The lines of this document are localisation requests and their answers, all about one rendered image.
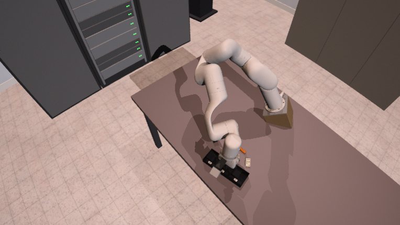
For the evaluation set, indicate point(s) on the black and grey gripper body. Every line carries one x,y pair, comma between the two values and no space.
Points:
230,163

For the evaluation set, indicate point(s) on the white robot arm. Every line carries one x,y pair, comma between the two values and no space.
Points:
211,75

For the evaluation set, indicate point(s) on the black rack of bins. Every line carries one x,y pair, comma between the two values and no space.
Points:
237,176

